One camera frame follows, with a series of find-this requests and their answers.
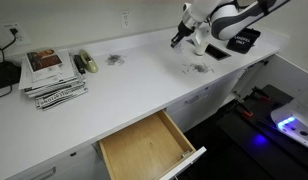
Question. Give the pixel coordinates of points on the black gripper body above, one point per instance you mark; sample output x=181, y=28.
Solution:
x=186, y=29

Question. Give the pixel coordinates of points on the wooden drawer with white front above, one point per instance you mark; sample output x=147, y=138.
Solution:
x=144, y=146

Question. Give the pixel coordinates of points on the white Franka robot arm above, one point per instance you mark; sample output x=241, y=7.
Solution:
x=227, y=20

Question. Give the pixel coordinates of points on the black landfill trash bin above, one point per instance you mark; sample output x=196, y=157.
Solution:
x=242, y=45

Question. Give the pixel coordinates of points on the pile of paper clips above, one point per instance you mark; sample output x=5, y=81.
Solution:
x=199, y=67
x=114, y=59

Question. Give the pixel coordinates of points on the countertop waste slot opening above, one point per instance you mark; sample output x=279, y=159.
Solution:
x=217, y=52

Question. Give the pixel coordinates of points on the black stapler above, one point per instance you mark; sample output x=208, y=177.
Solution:
x=79, y=64

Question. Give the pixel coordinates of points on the black breadboard robot table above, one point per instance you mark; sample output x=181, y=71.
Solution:
x=234, y=133

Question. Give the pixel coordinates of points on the open white cabinet door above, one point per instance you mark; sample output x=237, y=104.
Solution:
x=287, y=73

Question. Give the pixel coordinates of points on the stack of magazines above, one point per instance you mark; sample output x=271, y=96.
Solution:
x=50, y=76

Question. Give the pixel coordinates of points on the black box device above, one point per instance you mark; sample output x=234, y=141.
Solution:
x=5, y=75

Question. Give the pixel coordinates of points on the white wall outlet with plug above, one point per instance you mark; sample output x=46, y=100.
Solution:
x=19, y=38

